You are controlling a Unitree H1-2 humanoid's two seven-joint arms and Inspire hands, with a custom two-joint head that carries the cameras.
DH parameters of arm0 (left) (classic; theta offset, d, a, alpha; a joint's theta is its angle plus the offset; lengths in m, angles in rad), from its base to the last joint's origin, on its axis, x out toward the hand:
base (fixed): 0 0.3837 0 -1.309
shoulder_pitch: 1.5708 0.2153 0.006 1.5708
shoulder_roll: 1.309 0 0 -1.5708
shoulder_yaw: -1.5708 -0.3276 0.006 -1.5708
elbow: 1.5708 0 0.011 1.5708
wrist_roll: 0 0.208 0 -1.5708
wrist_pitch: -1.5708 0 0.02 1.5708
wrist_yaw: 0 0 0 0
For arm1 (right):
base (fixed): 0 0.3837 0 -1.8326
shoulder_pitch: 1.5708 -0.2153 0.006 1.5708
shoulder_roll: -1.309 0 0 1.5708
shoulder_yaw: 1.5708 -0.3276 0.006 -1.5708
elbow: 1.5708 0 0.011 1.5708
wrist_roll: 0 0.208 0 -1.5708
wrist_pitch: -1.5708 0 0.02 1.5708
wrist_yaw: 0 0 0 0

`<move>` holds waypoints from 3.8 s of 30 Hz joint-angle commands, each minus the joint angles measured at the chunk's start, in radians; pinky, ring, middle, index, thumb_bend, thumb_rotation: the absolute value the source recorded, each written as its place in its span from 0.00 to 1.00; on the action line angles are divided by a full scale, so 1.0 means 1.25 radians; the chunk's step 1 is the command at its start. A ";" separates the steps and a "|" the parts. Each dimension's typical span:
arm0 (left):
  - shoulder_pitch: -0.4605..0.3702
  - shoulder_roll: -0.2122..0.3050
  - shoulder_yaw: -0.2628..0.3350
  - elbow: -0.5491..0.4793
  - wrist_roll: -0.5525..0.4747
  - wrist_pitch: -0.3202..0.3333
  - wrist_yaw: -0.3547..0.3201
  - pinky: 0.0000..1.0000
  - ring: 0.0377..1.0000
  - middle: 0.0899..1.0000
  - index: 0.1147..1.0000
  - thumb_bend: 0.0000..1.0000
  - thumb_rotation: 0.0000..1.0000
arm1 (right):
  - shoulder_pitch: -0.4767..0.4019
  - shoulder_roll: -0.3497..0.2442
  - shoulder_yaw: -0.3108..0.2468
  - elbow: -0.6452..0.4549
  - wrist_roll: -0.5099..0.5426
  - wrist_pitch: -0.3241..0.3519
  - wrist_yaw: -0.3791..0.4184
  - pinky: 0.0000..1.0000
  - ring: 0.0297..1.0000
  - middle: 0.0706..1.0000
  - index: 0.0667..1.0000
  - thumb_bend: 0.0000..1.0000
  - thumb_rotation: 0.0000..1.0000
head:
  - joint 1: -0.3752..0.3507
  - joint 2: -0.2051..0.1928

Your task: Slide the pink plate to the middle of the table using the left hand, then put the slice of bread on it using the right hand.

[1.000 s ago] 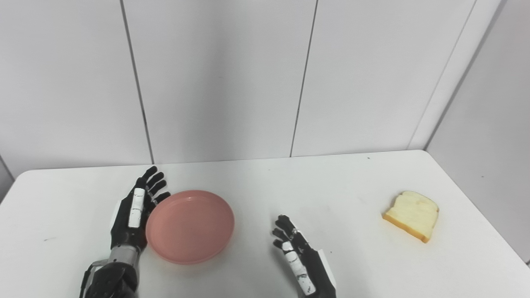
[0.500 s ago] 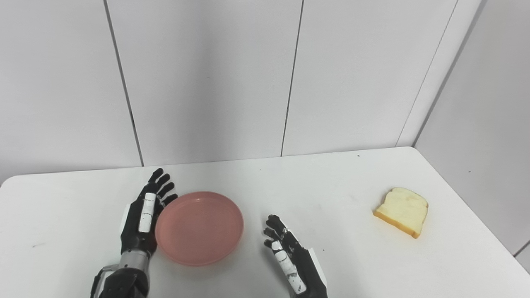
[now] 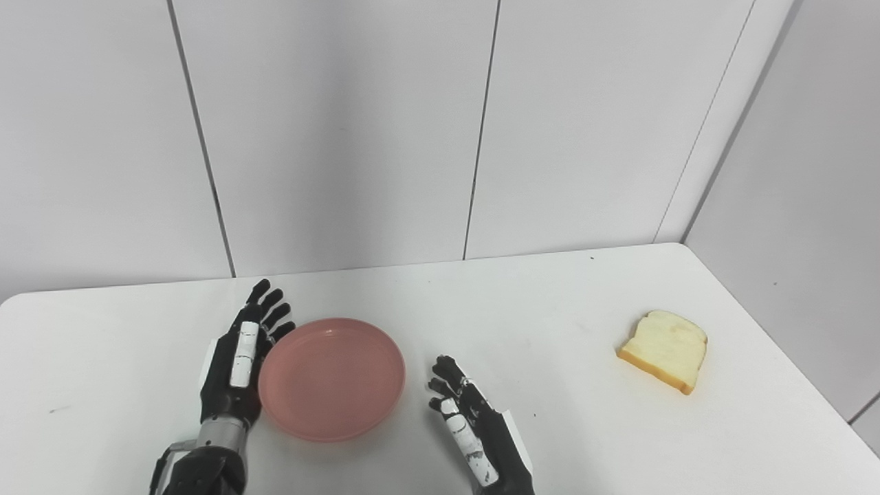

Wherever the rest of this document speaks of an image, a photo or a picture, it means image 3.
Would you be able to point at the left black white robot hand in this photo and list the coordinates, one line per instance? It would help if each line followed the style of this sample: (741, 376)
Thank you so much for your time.
(234, 371)

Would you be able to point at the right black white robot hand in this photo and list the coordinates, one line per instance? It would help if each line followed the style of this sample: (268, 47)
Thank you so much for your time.
(481, 440)

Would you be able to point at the pink round plate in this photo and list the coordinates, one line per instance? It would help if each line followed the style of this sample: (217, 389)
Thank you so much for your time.
(332, 378)

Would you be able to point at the slice of white bread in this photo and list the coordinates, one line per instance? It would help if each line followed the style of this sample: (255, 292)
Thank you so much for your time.
(665, 349)

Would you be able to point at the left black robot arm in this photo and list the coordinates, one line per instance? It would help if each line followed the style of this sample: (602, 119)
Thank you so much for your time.
(206, 460)

